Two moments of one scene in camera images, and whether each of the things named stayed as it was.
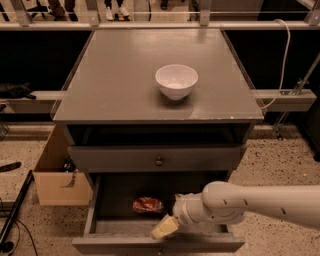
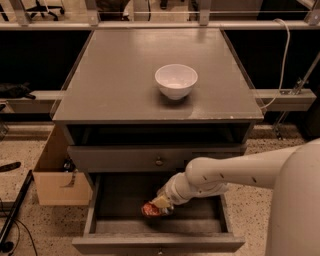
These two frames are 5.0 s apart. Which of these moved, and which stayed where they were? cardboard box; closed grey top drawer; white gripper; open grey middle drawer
Moved: white gripper
Stayed: closed grey top drawer; open grey middle drawer; cardboard box
